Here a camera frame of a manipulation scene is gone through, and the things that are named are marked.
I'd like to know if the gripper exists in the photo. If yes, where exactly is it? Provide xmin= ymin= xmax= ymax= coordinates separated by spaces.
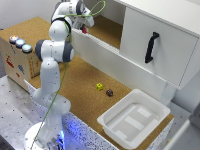
xmin=73 ymin=13 xmax=95 ymax=30

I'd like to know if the pink block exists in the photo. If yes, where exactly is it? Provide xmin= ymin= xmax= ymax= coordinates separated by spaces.
xmin=81 ymin=26 xmax=89 ymax=35

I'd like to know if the yellow block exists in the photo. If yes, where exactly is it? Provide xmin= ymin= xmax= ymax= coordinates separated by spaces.
xmin=96 ymin=82 xmax=104 ymax=92

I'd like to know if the purple block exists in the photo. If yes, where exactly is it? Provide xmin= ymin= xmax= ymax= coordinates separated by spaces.
xmin=105 ymin=88 xmax=114 ymax=98

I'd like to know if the white cabinet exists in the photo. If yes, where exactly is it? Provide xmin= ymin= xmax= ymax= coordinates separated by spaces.
xmin=70 ymin=0 xmax=200 ymax=108

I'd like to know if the green button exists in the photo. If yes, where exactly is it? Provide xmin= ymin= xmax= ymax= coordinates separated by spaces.
xmin=21 ymin=43 xmax=34 ymax=54

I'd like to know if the blue button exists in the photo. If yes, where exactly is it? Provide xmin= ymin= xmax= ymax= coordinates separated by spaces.
xmin=15 ymin=38 xmax=27 ymax=49

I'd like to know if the red button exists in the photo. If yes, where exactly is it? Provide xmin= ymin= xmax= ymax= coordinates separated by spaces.
xmin=8 ymin=34 xmax=20 ymax=45

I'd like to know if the wooden drawer box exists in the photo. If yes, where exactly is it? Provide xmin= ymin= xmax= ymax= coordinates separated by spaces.
xmin=0 ymin=16 xmax=73 ymax=93

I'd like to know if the white sliding door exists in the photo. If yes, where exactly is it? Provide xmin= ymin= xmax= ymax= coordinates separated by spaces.
xmin=118 ymin=6 xmax=200 ymax=91

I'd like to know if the white plastic box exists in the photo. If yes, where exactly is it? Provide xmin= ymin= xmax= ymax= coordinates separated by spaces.
xmin=96 ymin=88 xmax=172 ymax=150

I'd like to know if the black door handle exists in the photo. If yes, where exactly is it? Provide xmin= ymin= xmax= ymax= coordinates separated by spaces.
xmin=144 ymin=31 xmax=161 ymax=65

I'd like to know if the green cable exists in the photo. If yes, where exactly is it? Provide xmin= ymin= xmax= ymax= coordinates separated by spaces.
xmin=29 ymin=0 xmax=107 ymax=150

